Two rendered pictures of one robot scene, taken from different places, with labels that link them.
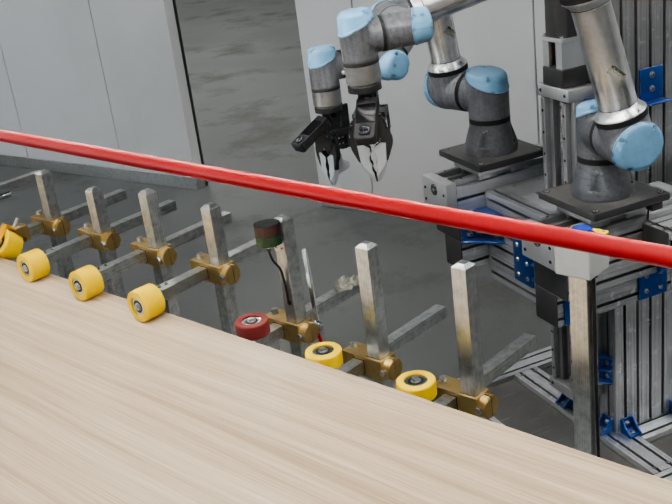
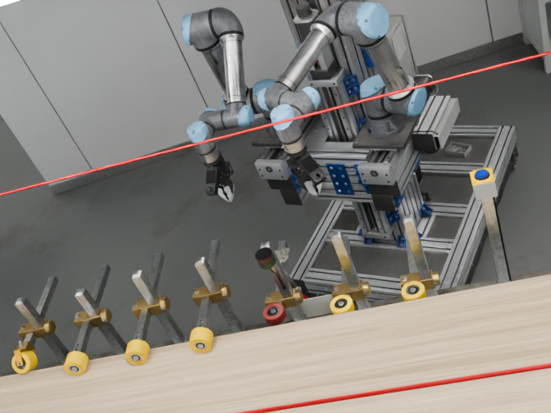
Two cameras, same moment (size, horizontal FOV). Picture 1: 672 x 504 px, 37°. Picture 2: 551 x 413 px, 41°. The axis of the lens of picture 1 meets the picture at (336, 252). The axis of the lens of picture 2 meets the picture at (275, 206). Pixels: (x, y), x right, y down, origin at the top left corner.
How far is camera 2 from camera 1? 130 cm
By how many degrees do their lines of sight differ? 27
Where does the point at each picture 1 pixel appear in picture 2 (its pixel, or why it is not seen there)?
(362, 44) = (295, 128)
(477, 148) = not seen: hidden behind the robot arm
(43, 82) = not seen: outside the picture
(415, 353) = (230, 258)
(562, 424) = (377, 253)
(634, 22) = not seen: hidden behind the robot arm
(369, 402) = (406, 315)
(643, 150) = (421, 102)
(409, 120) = (98, 110)
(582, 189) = (382, 133)
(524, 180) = (308, 135)
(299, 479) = (432, 378)
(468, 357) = (422, 261)
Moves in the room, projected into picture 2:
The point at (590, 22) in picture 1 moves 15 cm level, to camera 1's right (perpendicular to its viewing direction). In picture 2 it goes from (381, 50) to (409, 27)
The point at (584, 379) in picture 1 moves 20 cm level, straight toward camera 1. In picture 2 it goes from (498, 241) to (540, 272)
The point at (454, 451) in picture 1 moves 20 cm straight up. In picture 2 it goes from (481, 314) to (471, 271)
